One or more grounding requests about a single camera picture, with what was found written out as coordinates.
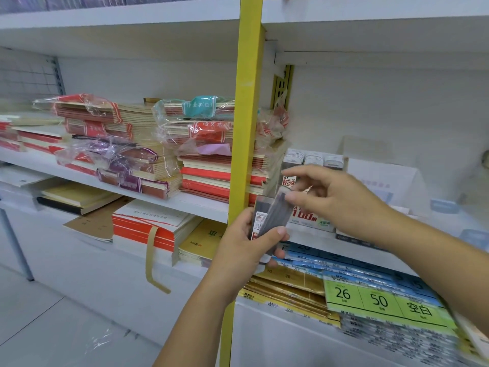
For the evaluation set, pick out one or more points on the stack of red-white notebooks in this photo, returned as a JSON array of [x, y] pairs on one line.
[[32, 137]]

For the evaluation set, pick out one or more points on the black and yellow notebook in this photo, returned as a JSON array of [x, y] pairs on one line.
[[76, 196]]

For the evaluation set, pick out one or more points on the gold slotted shelf upright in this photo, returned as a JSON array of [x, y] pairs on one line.
[[282, 85]]

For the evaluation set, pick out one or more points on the person's left forearm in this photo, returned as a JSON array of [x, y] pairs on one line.
[[198, 321]]

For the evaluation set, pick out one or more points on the blue label holder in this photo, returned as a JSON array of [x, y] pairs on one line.
[[475, 240]]

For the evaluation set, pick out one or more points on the person's right forearm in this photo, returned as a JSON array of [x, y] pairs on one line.
[[431, 259]]

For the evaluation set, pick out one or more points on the stack of blue packets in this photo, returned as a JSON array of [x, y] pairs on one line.
[[317, 261]]

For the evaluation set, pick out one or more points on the wrapped purple notebook bundle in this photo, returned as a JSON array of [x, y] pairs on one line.
[[141, 183], [114, 154]]

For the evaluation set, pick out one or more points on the white box with red print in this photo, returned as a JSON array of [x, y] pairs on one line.
[[311, 219]]

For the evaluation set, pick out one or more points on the white lead refill box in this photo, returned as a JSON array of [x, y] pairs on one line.
[[293, 160], [333, 161], [314, 159]]

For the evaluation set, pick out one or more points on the person's right thumb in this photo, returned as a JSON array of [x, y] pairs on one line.
[[305, 197]]

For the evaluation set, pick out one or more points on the red and white book stack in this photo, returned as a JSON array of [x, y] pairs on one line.
[[145, 225]]

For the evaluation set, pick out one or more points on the person's right hand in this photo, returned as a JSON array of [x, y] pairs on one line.
[[347, 202]]

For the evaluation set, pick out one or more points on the dark lead refill box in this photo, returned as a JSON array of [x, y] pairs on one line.
[[355, 240]]

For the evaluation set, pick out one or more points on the wrapped red-label notebook bundle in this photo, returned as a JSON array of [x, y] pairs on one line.
[[202, 130]]

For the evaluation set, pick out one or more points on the person's left hand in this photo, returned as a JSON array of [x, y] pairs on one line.
[[233, 256]]

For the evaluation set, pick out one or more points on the person's left thumb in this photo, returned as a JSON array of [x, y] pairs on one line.
[[272, 238]]

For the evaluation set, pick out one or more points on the yellow book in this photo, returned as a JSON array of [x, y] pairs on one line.
[[202, 240]]

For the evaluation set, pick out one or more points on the stack of gold packets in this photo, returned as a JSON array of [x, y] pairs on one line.
[[290, 290]]

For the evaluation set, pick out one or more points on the wrapped teal-label notebook bundle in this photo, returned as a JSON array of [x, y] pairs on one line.
[[198, 106]]

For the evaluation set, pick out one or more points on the white card sign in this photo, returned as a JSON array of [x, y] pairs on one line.
[[389, 179]]

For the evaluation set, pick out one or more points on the pink paper sheet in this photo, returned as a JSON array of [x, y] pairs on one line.
[[214, 149]]

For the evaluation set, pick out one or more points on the brown kraft notebook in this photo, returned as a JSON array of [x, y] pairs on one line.
[[91, 225]]

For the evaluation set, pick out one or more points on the yellow shelf post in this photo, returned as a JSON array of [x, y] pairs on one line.
[[244, 110]]

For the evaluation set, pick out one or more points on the green price label strip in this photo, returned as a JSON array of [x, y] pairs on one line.
[[382, 301]]

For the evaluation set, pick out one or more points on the wrapped red notebook bundle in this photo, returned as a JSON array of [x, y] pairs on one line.
[[84, 106], [97, 128]]

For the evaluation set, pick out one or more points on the stack of red-spine notebooks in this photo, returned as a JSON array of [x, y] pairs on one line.
[[210, 179]]

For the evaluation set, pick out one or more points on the white flat box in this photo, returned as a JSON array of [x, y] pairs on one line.
[[23, 179]]

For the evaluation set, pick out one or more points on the stack of cream notebooks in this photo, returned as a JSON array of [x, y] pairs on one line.
[[137, 120]]

